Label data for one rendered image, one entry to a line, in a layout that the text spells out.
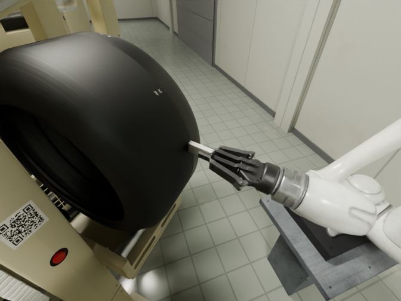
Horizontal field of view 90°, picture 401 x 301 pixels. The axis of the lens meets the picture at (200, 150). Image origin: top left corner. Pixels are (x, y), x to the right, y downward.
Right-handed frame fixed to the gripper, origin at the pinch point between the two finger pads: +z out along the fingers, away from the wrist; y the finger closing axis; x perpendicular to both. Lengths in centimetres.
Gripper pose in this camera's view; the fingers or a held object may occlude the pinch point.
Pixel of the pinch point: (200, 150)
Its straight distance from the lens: 53.4
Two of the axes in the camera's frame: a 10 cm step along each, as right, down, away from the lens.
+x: -1.3, 7.1, 6.9
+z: -9.0, -3.7, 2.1
